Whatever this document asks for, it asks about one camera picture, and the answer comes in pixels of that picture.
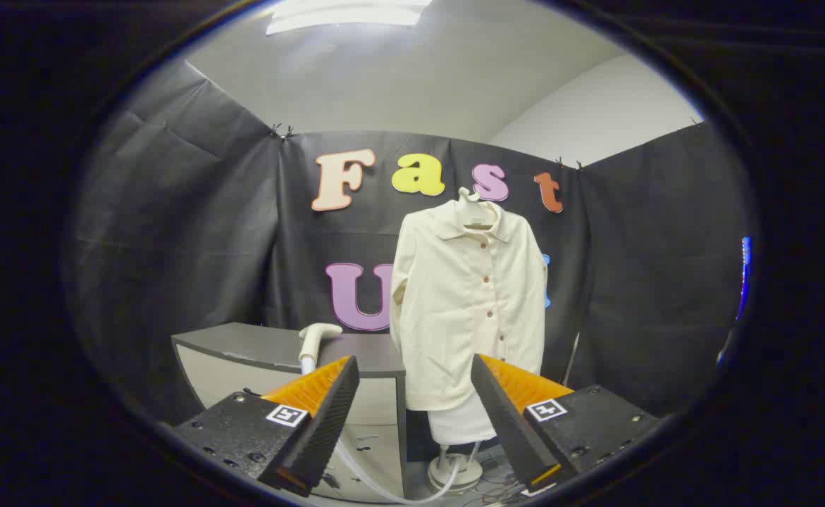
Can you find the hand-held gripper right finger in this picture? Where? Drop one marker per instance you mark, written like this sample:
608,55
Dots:
507,422

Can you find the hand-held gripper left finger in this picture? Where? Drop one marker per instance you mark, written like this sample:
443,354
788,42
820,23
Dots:
327,415

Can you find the white garment steamer head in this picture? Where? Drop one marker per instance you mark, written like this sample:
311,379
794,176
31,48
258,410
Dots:
311,341

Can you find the cream button shirt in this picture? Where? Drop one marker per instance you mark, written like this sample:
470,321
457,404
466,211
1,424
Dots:
454,317

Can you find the white mannequin stand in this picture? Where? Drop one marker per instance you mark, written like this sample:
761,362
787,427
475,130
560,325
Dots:
461,426

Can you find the thin metal stand pole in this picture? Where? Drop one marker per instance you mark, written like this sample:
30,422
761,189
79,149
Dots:
571,359

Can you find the grey curved table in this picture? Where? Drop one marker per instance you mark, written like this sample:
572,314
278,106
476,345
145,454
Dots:
243,345

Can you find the black backdrop cloth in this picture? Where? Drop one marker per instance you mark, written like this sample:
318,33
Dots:
194,232

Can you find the ceiling light panel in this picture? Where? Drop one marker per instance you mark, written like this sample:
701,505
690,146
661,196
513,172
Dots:
342,14

